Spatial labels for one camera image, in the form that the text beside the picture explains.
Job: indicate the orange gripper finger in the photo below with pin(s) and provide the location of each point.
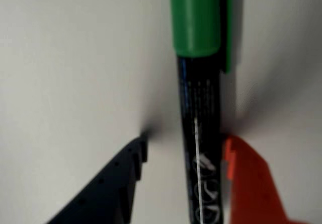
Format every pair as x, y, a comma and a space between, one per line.
251, 188

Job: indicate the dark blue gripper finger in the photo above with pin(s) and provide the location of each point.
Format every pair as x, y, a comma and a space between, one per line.
105, 191

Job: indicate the green capped black marker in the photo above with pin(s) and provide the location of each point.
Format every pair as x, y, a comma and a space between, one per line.
198, 83

